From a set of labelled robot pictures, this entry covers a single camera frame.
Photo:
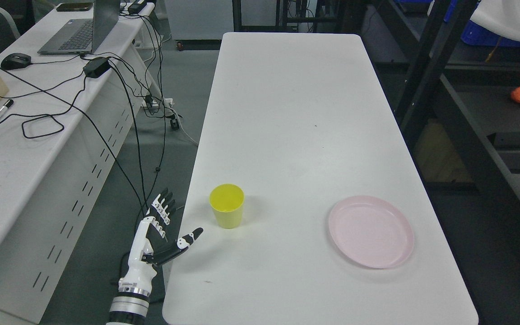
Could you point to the white side desk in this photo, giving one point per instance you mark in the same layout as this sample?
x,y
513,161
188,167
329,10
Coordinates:
x,y
57,148

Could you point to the black power adapter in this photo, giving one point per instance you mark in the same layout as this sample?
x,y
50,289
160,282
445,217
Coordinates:
x,y
96,67

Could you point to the white power strip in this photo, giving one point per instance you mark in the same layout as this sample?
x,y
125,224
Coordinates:
x,y
165,106

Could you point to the black smartphone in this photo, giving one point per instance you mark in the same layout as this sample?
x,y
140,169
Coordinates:
x,y
74,7

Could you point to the black computer mouse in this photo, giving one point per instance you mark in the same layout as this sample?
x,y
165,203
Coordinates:
x,y
16,61

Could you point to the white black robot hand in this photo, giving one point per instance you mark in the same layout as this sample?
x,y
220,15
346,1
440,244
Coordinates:
x,y
151,247

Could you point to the white folding table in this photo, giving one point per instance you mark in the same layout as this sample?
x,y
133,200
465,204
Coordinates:
x,y
299,122

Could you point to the yellow plastic cup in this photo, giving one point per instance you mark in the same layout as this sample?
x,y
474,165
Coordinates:
x,y
227,202

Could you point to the grey laptop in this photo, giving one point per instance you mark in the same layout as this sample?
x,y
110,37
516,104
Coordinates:
x,y
84,36

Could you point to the dark metal shelf rack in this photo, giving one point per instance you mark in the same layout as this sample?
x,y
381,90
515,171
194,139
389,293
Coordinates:
x,y
452,103

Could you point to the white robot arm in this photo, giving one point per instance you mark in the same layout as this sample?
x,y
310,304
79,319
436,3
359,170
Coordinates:
x,y
128,308

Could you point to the pink plastic plate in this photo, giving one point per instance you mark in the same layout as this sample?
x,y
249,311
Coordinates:
x,y
371,231

